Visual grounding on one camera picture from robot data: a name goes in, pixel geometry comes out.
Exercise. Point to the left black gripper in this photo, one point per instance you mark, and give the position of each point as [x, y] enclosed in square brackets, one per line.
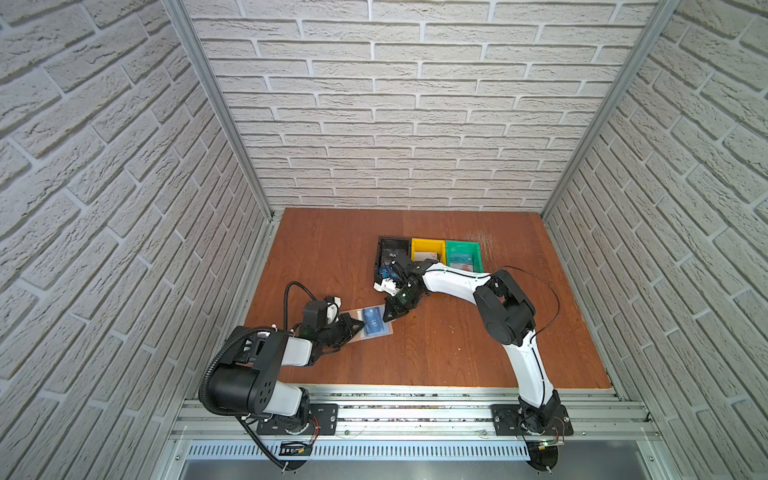
[349, 323]

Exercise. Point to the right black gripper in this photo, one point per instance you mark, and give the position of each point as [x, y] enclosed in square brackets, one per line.
[396, 310]

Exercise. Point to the blue credit card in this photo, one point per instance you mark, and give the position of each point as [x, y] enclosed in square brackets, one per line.
[374, 323]

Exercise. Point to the tan leather card holder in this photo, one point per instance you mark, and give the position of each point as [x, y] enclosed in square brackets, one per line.
[357, 315]

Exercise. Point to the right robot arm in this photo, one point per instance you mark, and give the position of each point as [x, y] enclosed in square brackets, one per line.
[505, 310]

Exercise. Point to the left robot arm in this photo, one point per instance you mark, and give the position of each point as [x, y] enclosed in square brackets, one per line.
[242, 378]

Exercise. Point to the cards in green bin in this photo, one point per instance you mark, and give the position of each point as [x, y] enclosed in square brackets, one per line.
[462, 261]

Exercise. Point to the black storage bin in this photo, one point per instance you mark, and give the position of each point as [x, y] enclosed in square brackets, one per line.
[387, 250]

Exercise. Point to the yellow storage bin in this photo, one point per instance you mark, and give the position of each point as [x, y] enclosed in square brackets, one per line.
[428, 249]

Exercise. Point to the green storage bin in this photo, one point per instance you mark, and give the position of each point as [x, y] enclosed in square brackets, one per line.
[454, 247]

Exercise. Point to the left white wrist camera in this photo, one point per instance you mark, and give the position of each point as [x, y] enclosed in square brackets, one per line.
[333, 305]

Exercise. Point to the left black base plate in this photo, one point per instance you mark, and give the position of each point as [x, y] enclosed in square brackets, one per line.
[314, 419]

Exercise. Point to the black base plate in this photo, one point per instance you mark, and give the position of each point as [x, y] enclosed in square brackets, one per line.
[516, 420]
[314, 419]

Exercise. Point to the aluminium rail frame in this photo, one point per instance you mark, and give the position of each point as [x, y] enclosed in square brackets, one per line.
[370, 422]

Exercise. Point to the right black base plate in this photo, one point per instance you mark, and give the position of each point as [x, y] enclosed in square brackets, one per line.
[516, 420]

